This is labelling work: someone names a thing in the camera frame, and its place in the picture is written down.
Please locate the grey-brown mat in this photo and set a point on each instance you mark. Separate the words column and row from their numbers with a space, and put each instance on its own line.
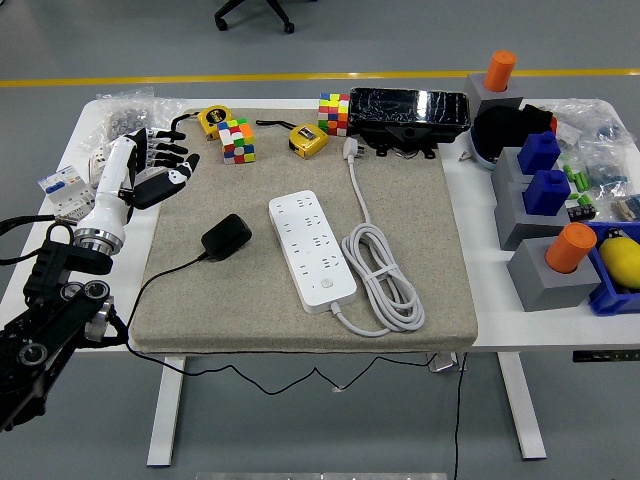
column 410, row 200

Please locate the orange cylinder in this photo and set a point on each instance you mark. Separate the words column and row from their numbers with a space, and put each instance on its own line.
column 570, row 247
column 500, row 72

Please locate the black table control panel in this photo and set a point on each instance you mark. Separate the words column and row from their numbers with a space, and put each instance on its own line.
column 605, row 356

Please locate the rubik's cube with white face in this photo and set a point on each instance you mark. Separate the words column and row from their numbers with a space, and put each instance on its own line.
column 237, row 142

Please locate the clear bag of beige parts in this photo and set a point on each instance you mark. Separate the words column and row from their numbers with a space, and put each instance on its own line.
column 629, row 207

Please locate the grey block with hole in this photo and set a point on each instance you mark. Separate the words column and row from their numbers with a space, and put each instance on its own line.
column 515, row 225
column 477, row 90
column 535, row 285
column 505, row 170

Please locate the clear bag of small parts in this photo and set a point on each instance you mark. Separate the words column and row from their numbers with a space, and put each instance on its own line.
column 590, row 120

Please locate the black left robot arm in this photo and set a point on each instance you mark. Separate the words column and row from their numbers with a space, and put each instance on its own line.
column 55, row 265

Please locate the small metal clip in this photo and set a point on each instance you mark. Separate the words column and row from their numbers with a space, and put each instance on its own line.
column 466, row 156

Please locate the black device cracked screen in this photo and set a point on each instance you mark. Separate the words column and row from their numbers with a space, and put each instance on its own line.
column 400, row 107

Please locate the yellow tape measure black clip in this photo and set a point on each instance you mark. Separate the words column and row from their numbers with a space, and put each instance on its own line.
column 307, row 140

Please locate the black office chair base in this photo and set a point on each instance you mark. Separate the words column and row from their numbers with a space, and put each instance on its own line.
column 287, row 25

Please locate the white blue circuit breaker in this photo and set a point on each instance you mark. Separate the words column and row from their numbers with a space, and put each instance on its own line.
column 60, row 192

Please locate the blue block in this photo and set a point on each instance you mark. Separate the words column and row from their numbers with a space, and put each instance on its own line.
column 539, row 152
column 547, row 192

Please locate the rubik's cube with yellow face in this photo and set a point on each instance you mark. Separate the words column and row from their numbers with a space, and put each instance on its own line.
column 332, row 115

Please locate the clear bag of metal nuts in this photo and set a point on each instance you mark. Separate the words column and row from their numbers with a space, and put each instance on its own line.
column 127, row 112

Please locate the yellow toy fruit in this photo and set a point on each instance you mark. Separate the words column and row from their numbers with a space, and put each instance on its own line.
column 622, row 262

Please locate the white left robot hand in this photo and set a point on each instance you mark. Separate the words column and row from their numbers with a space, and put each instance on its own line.
column 112, row 190

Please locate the white power strip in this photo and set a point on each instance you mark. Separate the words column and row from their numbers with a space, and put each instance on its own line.
column 312, row 250

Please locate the blue plastic bin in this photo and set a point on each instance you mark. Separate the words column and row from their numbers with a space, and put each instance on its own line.
column 607, row 302

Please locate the small black component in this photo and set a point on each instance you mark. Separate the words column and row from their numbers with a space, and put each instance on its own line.
column 580, row 212

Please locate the yellow tape measure black disc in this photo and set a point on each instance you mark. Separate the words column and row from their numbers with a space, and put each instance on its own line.
column 214, row 117

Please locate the white table leg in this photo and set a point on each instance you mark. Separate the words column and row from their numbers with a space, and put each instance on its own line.
column 525, row 425
column 162, row 435

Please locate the black cap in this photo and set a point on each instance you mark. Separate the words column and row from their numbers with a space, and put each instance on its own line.
column 500, row 130

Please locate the black power adapter plug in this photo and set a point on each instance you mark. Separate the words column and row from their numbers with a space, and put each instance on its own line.
column 227, row 237

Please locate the metal bracket under table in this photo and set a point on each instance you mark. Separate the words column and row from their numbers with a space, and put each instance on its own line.
column 445, row 362

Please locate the clear bag of blue parts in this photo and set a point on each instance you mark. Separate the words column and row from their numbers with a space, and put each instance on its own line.
column 607, row 172

